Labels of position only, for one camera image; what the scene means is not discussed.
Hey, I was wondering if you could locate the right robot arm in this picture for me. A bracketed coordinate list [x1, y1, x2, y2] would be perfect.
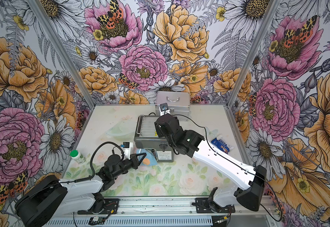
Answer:
[155, 113, 267, 211]

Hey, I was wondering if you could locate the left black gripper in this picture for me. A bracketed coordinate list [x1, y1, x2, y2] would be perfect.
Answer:
[112, 153, 147, 178]

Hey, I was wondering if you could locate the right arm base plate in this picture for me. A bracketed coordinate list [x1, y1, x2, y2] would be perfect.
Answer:
[191, 197, 235, 214]

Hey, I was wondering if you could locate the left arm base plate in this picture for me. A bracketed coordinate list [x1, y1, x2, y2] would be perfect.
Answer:
[77, 198, 120, 215]

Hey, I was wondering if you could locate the silver aluminium case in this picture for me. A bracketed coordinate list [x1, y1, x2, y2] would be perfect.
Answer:
[155, 91, 190, 121]

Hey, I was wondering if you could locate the blue patterned cloth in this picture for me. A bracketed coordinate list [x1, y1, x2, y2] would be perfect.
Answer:
[136, 148, 157, 166]

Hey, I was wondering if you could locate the grey coffee machine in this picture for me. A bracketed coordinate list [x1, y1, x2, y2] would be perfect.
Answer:
[134, 114, 174, 163]

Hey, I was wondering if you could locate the green cap white bottle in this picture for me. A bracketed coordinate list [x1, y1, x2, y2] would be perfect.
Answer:
[70, 150, 86, 164]

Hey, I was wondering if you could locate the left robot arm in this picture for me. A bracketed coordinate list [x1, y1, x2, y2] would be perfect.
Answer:
[15, 153, 146, 227]

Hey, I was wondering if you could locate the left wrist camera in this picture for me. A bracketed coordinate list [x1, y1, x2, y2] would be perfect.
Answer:
[120, 142, 133, 159]

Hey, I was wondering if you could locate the aluminium front rail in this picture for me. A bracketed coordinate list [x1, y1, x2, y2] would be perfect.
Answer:
[46, 196, 282, 227]

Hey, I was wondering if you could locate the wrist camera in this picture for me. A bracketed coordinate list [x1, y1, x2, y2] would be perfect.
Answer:
[159, 103, 171, 116]
[120, 142, 133, 159]

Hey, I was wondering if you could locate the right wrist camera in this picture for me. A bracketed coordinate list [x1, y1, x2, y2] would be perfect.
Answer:
[159, 103, 171, 116]

